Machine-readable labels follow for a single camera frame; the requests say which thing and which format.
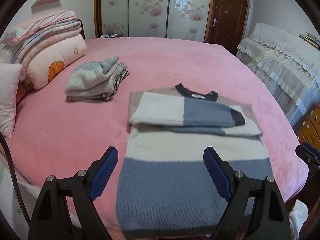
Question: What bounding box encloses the pink bed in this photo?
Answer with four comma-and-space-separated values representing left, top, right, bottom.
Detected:
0, 36, 309, 240

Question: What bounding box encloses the floral sliding-door wardrobe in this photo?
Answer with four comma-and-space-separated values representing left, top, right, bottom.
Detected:
94, 0, 216, 43

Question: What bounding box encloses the brown wooden door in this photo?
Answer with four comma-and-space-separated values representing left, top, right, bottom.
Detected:
204, 0, 250, 55

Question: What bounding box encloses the striped folded garment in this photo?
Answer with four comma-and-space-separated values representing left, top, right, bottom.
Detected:
66, 62, 130, 103

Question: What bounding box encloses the wooden drawer cabinet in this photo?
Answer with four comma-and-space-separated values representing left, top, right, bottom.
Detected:
295, 105, 320, 146

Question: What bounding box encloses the white dotted printed cloth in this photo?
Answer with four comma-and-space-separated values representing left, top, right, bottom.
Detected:
0, 160, 34, 222

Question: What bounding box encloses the grey checked fleece garment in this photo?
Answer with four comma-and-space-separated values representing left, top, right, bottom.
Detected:
64, 56, 120, 94

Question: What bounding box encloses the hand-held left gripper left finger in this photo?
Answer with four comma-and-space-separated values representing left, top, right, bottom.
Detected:
27, 146, 119, 240

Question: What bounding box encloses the white lace furniture cover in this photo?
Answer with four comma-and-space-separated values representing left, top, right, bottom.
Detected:
236, 22, 320, 128

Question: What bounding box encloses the small pink printed pillow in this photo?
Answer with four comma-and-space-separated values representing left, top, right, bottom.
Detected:
0, 63, 23, 140

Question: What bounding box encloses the dark wooden headboard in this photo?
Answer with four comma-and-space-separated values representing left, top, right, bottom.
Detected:
76, 19, 87, 40

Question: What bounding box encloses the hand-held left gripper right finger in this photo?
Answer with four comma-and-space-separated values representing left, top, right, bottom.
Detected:
203, 147, 293, 240

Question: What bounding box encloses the stack of books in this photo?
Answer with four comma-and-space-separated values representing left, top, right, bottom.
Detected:
299, 32, 320, 51

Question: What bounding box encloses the pink frilled folded blanket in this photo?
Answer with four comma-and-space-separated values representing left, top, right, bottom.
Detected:
0, 10, 83, 64

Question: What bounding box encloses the thick black cable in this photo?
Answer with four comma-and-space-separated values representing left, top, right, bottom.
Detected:
0, 132, 32, 228

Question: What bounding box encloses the colour-block knit sweater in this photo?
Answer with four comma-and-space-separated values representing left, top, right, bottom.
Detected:
115, 84, 273, 240

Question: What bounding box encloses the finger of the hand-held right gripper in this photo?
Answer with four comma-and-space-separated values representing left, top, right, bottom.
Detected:
295, 142, 320, 180

